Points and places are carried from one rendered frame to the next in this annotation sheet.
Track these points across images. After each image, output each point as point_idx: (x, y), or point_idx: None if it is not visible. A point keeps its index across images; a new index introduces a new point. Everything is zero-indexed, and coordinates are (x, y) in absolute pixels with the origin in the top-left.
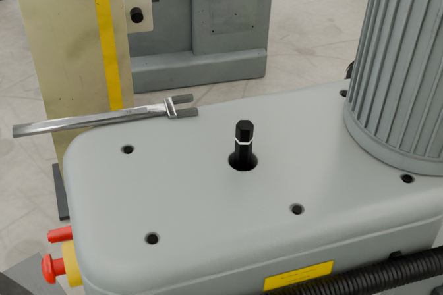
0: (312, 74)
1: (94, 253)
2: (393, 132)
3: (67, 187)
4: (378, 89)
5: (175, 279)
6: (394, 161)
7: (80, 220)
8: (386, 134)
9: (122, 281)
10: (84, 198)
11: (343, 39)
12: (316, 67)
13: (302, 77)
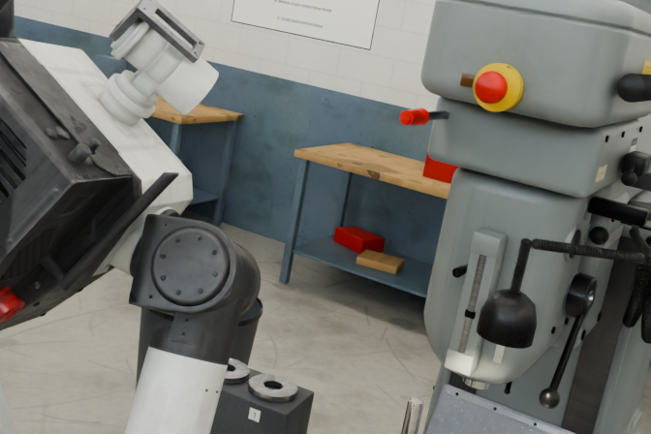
0: (31, 365)
1: None
2: None
3: None
4: None
5: (639, 23)
6: (634, 6)
7: None
8: None
9: (629, 11)
10: None
11: (46, 321)
12: (31, 356)
13: (19, 371)
